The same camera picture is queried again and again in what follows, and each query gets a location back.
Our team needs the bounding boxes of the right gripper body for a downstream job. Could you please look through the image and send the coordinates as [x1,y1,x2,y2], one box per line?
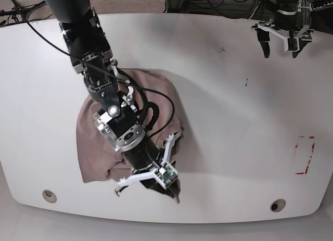
[114,133,180,197]

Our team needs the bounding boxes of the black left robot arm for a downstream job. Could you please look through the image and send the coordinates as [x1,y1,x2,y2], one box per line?
[252,0,314,58]

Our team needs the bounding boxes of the table grommet hole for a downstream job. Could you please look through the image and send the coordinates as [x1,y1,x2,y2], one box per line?
[42,190,57,204]
[270,199,286,212]

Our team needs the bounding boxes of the left table grommet hole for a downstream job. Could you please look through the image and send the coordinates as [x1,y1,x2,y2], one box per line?
[42,190,57,204]

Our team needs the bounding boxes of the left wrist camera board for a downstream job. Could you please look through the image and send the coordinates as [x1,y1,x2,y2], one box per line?
[285,37,299,52]

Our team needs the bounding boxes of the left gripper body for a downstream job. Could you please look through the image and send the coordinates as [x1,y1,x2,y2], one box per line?
[252,21,314,52]

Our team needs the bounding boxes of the white power strip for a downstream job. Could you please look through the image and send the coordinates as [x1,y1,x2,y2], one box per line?
[310,0,332,12]

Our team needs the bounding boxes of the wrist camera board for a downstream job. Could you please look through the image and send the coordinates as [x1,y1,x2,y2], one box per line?
[160,165,178,187]
[285,37,299,52]

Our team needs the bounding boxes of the red tape rectangle marking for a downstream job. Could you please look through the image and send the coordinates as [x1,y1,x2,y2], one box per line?
[293,135,316,175]

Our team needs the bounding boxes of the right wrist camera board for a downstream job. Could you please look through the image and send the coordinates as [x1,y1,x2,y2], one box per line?
[160,165,178,187]

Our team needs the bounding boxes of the black tripod legs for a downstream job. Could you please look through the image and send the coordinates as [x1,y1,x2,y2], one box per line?
[1,1,53,28]

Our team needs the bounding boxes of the mauve T-shirt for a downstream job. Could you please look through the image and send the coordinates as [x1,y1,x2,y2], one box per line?
[76,69,183,183]

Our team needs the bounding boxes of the right table grommet hole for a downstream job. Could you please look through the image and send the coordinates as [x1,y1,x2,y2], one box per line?
[270,199,286,212]

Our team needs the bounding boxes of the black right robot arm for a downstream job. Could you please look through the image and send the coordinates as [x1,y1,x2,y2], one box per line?
[45,0,180,200]

